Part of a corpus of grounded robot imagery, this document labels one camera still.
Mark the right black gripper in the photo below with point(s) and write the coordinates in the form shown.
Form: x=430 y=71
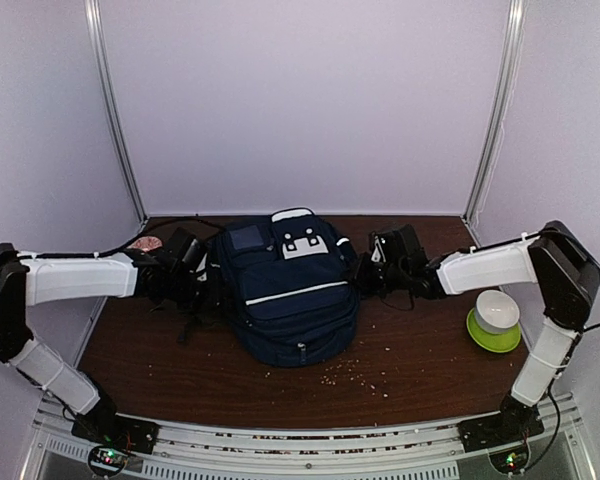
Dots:
x=359 y=277

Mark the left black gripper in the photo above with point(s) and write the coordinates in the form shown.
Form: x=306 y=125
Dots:
x=216 y=296

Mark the navy blue student backpack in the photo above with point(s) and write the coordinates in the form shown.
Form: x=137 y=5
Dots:
x=286 y=292

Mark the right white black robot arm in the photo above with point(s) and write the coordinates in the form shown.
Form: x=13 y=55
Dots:
x=566 y=274

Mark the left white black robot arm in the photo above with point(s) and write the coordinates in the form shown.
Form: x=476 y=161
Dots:
x=173 y=271

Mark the red patterned small bowl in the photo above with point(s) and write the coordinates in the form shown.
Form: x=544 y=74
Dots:
x=147 y=243

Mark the white bowl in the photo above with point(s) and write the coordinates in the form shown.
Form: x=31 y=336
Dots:
x=496 y=312

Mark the lime green plate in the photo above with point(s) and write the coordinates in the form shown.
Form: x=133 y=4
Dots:
x=493 y=342

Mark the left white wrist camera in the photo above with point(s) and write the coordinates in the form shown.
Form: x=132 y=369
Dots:
x=201 y=270

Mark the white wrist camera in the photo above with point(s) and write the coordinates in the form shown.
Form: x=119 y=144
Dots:
x=377 y=246
x=201 y=270

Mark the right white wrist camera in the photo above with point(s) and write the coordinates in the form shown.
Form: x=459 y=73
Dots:
x=377 y=246

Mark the right aluminium frame post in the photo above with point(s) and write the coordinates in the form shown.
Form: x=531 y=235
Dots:
x=495 y=128

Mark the aluminium frame post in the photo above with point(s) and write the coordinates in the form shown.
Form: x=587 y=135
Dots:
x=495 y=128
x=97 y=39

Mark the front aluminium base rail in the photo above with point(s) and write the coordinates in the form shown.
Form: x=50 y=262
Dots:
x=424 y=450

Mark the left aluminium frame post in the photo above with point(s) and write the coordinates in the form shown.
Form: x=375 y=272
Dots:
x=97 y=39

